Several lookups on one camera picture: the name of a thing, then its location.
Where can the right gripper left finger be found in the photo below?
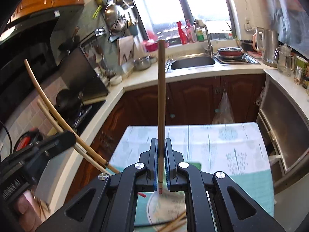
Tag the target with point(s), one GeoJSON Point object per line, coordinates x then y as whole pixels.
{"type": "Point", "coordinates": [147, 182]}

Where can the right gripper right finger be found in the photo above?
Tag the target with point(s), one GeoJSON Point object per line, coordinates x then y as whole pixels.
{"type": "Point", "coordinates": [174, 180]}

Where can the pale bamboo chopstick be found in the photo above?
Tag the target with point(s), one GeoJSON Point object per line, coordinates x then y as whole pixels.
{"type": "Point", "coordinates": [61, 125]}
{"type": "Point", "coordinates": [72, 139]}

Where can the wooden chopstick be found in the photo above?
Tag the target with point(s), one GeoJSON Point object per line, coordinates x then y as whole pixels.
{"type": "Point", "coordinates": [161, 111]}

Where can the left hand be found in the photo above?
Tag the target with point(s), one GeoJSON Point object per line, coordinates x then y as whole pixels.
{"type": "Point", "coordinates": [31, 213]}

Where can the patterned teal tablecloth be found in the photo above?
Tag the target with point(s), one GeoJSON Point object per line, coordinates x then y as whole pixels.
{"type": "Point", "coordinates": [236, 149]}

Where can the plastic bag on cabinet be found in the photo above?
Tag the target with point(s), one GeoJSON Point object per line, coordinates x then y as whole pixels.
{"type": "Point", "coordinates": [224, 113]}

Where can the black wok on stove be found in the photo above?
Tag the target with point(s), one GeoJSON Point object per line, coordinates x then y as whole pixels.
{"type": "Point", "coordinates": [69, 103]}

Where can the small steel pot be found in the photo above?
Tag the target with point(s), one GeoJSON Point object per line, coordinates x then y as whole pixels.
{"type": "Point", "coordinates": [144, 63]}

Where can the steel sink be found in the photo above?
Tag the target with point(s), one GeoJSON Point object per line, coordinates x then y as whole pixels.
{"type": "Point", "coordinates": [189, 61]}

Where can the wooden cutting board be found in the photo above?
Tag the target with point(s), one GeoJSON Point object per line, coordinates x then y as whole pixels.
{"type": "Point", "coordinates": [125, 48]}

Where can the red frying pan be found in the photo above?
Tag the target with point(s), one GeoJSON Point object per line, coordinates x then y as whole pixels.
{"type": "Point", "coordinates": [230, 53]}

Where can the red spray bottle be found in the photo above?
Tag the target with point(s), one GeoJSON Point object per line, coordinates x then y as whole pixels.
{"type": "Point", "coordinates": [182, 34]}

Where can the pink soap bottle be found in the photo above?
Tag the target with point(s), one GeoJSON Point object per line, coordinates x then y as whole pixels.
{"type": "Point", "coordinates": [191, 36]}

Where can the chrome faucet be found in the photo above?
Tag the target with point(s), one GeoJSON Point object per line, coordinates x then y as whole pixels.
{"type": "Point", "coordinates": [202, 34]}

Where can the hanging steel pots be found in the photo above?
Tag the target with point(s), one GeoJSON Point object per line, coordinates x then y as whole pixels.
{"type": "Point", "coordinates": [114, 13]}

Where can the glass pitcher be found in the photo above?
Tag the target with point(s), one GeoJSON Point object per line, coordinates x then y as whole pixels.
{"type": "Point", "coordinates": [283, 58]}

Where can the steel electric kettle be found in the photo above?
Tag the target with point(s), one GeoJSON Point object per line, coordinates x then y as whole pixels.
{"type": "Point", "coordinates": [266, 41]}

